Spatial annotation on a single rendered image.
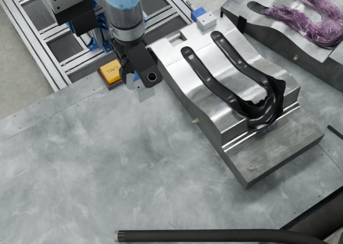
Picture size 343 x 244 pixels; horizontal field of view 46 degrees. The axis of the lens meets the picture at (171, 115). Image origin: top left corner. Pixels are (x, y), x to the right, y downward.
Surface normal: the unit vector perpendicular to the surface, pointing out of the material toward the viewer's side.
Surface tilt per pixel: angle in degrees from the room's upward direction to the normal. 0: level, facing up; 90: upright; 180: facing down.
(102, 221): 0
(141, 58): 31
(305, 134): 0
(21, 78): 0
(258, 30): 90
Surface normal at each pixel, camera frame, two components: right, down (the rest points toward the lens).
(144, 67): 0.21, 0.00
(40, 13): -0.04, -0.47
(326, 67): -0.65, 0.68
